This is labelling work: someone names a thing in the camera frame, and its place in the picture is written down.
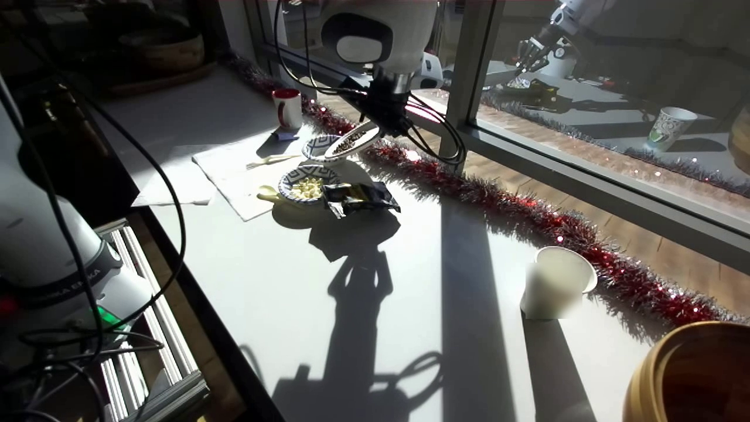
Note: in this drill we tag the red and white mug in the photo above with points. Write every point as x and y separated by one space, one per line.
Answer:
289 109

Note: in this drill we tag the flat white paper towel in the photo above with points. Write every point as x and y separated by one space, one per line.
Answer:
240 187

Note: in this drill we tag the cream plastic fork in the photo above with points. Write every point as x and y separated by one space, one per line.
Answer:
271 160

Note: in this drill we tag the white slatted rack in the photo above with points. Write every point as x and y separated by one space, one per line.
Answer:
152 386

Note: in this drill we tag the patterned paper cup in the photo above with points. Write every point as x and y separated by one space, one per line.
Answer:
555 281

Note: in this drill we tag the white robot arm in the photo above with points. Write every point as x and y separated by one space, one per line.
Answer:
390 36

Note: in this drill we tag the blue patterned empty bowl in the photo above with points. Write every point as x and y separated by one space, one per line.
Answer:
320 147

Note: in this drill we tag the blue patterned bowl with chips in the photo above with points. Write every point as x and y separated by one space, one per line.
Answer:
306 183

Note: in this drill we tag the cream plastic spoon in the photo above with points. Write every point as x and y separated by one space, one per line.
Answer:
267 192

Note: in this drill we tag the red tinsel garland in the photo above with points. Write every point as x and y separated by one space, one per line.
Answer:
622 280

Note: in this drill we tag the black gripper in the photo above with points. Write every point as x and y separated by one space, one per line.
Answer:
384 107

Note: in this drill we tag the white device with cables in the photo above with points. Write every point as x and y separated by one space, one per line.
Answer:
49 257

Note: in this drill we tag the white paper plate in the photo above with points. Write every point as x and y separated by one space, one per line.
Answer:
354 138

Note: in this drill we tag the wooden bamboo basket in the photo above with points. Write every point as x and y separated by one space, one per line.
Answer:
694 373

